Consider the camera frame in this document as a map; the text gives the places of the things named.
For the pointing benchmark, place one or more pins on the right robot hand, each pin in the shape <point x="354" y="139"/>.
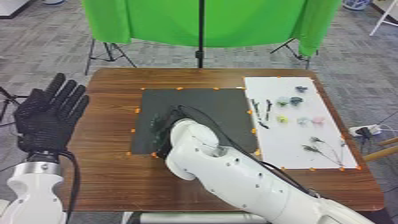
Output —
<point x="165" y="140"/>

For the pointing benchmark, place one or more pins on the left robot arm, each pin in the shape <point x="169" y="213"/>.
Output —
<point x="32" y="193"/>

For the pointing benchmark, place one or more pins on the pink flower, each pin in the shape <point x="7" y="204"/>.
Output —
<point x="318" y="120"/>

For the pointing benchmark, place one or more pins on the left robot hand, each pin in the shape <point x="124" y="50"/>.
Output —
<point x="46" y="116"/>

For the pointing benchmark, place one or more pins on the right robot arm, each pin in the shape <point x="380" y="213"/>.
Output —
<point x="236" y="176"/>

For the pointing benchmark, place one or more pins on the green sprig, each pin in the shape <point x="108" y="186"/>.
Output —
<point x="263" y="125"/>
<point x="311" y="148"/>
<point x="268" y="110"/>
<point x="343" y="144"/>
<point x="254" y="106"/>
<point x="316" y="139"/>

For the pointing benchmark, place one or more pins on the dark mat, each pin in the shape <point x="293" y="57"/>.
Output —
<point x="196" y="103"/>

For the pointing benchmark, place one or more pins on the white sheet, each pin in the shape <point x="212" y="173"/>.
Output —
<point x="290" y="150"/>

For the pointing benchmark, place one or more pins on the black tripod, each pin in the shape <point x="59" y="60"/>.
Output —
<point x="108" y="53"/>
<point x="293" y="50"/>

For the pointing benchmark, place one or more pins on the white power strip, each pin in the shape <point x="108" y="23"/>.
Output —
<point x="364" y="130"/>

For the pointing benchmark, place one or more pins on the pale blue flower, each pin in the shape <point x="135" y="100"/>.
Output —
<point x="302" y="120"/>

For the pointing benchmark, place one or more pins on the black stand pole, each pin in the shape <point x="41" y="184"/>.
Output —
<point x="201" y="33"/>

